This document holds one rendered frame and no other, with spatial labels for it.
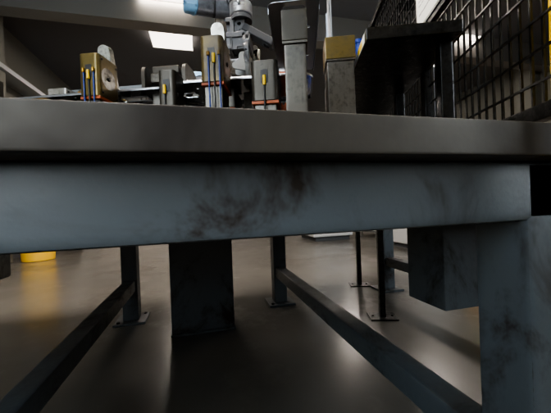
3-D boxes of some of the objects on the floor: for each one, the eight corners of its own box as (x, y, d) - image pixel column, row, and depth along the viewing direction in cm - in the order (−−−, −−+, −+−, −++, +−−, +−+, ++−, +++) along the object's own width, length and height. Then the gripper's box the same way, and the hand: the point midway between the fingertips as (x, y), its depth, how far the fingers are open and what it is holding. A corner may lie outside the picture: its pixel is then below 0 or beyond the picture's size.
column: (175, 315, 169) (171, 201, 168) (229, 308, 176) (225, 199, 176) (170, 338, 139) (165, 199, 139) (235, 329, 147) (230, 197, 146)
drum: (9, 264, 366) (6, 208, 365) (27, 258, 407) (25, 208, 407) (51, 260, 379) (48, 207, 378) (64, 256, 420) (61, 207, 420)
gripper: (229, 29, 103) (233, 89, 103) (222, 10, 93) (225, 77, 93) (254, 26, 102) (257, 88, 102) (248, 7, 92) (252, 74, 92)
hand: (250, 78), depth 97 cm, fingers closed, pressing on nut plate
